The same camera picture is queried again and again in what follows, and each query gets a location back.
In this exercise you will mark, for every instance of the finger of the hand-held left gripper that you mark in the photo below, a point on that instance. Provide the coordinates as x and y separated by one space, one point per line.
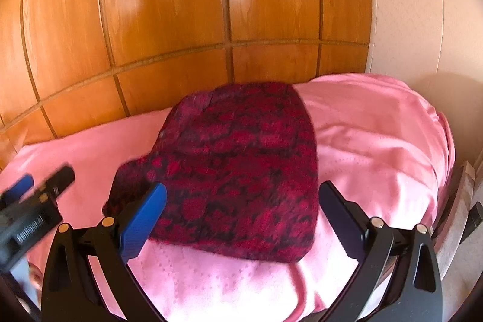
19 186
58 180

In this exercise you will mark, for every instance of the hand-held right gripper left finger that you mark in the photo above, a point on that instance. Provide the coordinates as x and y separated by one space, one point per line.
143 220

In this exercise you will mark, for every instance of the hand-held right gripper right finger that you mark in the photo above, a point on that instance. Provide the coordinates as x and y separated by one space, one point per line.
339 220

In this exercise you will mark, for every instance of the red black knit sweater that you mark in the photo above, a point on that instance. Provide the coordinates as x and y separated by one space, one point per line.
241 163

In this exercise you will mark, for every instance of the pink bedspread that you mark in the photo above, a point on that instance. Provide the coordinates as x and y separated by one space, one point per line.
369 141

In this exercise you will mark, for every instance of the beige bed frame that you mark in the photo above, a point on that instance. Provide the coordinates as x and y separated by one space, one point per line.
451 224

